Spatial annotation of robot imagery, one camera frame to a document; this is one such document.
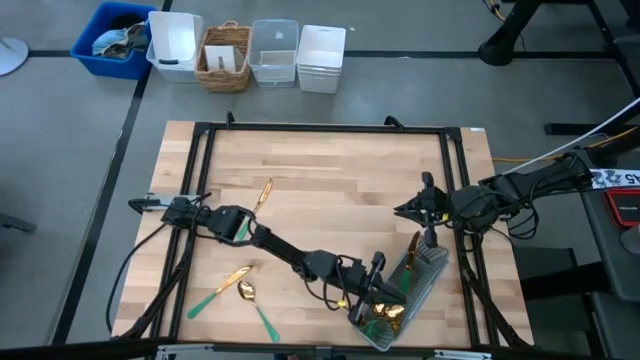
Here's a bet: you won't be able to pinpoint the black metal floor frame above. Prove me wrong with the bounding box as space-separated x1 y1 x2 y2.
543 0 640 137

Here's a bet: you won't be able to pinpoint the grey round stand base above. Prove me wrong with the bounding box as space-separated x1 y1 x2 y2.
0 36 30 78

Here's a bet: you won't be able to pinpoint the white label black print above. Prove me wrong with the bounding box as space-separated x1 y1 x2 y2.
589 168 640 190

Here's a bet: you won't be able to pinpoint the bundle of clothes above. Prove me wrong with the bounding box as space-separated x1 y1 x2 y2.
92 19 151 61

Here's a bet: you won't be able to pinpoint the wicker basket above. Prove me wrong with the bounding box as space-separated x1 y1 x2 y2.
194 19 253 94

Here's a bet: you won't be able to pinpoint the white plastic bin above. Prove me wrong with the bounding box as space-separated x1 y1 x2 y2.
146 10 206 84

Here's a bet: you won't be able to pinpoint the grey wire mesh cutlery basket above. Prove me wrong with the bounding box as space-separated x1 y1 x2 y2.
352 238 450 354

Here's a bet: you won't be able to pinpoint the black stand leg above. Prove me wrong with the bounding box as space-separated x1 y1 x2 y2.
477 0 544 68

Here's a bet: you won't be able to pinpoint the blue plastic bin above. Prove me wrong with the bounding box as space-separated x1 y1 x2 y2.
69 1 159 81

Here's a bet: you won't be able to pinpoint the black aluminium table frame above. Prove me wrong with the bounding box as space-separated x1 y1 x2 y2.
115 110 534 350

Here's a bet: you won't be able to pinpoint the stacked white plastic bins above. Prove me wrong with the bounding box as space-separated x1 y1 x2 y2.
296 24 348 95

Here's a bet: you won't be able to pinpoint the yellow floor cable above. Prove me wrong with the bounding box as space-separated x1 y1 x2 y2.
492 127 640 164

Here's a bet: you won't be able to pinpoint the clear plastic bin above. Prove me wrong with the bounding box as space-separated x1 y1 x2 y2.
248 18 300 89

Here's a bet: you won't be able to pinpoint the red and black device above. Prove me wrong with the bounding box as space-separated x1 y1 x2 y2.
603 187 640 229

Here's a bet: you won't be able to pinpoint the black floor cable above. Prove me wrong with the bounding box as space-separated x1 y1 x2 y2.
105 222 169 334

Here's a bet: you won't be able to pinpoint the white cable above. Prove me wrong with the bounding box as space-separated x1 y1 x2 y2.
504 97 640 174

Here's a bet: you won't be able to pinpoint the black crossbeam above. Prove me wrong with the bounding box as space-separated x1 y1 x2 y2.
0 337 640 360

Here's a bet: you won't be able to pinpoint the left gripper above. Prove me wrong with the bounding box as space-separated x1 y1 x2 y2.
344 252 407 325

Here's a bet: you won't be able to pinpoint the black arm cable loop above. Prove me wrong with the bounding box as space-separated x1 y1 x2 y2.
499 199 541 242

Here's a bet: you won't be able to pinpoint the silver bracket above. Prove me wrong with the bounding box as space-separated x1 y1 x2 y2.
155 342 217 360
433 348 494 360

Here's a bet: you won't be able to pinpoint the orange cable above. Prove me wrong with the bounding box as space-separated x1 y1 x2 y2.
480 0 505 22

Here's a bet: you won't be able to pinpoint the black clamp silver plate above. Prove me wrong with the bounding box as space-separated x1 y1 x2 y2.
127 194 174 215

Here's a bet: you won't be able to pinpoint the small white box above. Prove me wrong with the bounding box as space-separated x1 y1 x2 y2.
203 44 245 74

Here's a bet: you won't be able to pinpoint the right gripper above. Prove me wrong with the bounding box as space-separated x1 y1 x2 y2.
393 172 451 250

